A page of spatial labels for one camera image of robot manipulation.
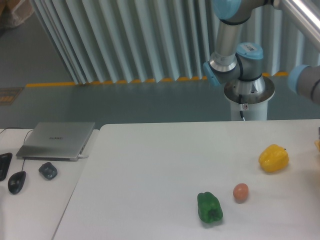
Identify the white folding screen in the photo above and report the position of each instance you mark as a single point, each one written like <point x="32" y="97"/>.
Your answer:
<point x="115" y="40"/>

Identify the yellow bell pepper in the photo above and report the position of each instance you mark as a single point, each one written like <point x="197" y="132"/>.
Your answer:
<point x="273" y="158"/>

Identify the black keyboard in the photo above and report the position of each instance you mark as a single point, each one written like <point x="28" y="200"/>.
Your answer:
<point x="5" y="161"/>

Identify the dark earbuds case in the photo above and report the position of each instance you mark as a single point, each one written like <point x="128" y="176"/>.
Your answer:
<point x="48" y="171"/>

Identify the green bell pepper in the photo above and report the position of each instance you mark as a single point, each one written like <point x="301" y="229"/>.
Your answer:
<point x="209" y="208"/>

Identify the silver laptop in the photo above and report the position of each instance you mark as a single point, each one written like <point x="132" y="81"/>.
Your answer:
<point x="63" y="141"/>

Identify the black computer mouse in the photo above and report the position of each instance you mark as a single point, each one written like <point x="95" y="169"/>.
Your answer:
<point x="16" y="182"/>

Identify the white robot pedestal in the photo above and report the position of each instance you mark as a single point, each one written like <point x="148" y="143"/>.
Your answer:
<point x="251" y="112"/>

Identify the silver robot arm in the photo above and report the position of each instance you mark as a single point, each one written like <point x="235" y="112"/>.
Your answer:
<point x="238" y="65"/>

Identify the brown egg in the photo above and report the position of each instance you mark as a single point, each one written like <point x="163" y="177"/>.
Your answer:
<point x="241" y="192"/>

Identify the aluminium frame bar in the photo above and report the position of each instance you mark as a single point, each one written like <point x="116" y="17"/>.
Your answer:
<point x="306" y="16"/>

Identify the white usb plug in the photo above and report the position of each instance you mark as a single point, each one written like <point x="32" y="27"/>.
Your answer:
<point x="83" y="156"/>

